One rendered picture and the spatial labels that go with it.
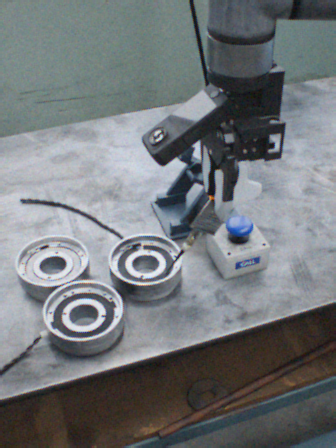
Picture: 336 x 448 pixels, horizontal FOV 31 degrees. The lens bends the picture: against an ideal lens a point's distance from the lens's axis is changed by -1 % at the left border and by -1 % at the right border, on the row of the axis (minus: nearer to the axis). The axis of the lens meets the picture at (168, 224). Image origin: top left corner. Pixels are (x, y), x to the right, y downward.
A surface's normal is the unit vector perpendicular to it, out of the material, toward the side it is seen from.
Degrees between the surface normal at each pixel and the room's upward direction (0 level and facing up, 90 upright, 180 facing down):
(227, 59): 90
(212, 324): 0
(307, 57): 90
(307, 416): 0
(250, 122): 0
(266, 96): 90
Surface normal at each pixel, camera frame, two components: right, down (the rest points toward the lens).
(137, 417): 0.00, -0.76
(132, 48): 0.34, 0.61
